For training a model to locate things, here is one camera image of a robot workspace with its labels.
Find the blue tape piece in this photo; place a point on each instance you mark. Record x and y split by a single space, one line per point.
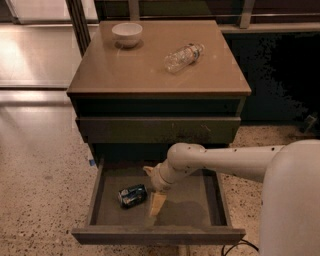
92 162

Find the blue pepsi can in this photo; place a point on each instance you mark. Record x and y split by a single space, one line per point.
132 196

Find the brown drawer cabinet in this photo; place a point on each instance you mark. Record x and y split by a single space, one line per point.
116 82

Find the closed top drawer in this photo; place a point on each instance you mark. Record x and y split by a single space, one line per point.
164 130

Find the open middle drawer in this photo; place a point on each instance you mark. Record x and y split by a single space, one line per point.
194 213

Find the clear plastic water bottle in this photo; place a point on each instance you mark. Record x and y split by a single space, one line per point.
183 57

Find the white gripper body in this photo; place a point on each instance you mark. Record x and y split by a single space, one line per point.
156 181

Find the white ceramic bowl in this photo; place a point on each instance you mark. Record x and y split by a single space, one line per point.
127 34

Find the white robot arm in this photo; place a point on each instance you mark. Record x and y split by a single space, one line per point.
290 174

